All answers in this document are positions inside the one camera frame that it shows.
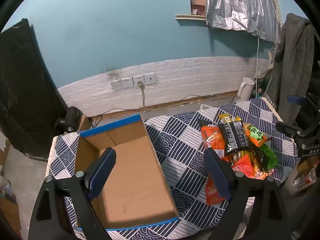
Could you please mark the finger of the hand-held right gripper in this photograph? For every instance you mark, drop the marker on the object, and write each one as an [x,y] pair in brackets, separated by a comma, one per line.
[297,100]
[287,128]

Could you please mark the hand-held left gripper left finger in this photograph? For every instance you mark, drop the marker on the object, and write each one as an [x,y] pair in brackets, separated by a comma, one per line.
[101,175]

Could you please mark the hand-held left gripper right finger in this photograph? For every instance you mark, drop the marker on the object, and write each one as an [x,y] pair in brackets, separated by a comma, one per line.
[220,177]

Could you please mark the plain orange snack packet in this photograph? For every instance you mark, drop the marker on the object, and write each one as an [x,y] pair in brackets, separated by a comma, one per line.
[212,195]

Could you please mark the red snack packet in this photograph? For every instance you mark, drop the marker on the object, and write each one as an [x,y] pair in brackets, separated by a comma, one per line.
[243,166]

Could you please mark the orange packet with green label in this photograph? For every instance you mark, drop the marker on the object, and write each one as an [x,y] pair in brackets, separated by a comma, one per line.
[257,136]

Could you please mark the blue cardboard box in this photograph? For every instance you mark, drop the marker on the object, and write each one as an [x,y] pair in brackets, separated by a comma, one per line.
[135,180]

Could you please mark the green snack packet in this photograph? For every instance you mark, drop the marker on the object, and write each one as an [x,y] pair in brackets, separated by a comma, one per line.
[270,158]

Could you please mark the shiny orange snack packet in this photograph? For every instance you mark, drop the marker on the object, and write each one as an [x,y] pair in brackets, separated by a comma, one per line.
[262,173]

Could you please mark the black snack packet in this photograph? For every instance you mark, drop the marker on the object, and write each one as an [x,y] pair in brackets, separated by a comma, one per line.
[233,136]

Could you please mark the long yellow snack packet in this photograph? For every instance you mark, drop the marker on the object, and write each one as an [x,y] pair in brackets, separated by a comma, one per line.
[224,118]

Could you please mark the grey hanging garment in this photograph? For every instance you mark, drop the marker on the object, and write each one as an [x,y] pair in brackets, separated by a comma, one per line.
[292,67]

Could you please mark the clear plastic bottle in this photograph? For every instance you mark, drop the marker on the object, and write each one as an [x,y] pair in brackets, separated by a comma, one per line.
[305,180]

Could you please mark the navy patterned tablecloth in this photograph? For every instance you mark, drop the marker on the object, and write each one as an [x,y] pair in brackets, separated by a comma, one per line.
[180,142]

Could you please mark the small brown cardboard box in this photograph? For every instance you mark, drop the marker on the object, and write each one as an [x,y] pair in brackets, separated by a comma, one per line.
[85,123]

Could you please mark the white electric kettle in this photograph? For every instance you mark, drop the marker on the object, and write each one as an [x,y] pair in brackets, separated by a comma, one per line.
[245,88]

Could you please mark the white floor strip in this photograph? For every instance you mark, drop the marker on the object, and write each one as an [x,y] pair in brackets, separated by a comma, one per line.
[203,106]

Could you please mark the plastic bag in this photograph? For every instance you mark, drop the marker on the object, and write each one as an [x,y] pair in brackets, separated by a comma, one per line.
[5,183]

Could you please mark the silver foil curtain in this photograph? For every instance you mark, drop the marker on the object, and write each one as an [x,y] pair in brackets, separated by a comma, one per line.
[240,2]

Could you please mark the black wardrobe cover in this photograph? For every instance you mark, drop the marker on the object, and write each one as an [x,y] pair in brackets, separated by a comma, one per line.
[22,80]

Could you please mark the wooden window sill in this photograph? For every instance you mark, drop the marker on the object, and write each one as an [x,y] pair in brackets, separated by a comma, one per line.
[190,17]

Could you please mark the white wall socket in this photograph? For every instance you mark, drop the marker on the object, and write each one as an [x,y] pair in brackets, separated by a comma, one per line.
[138,79]
[116,85]
[150,78]
[127,82]

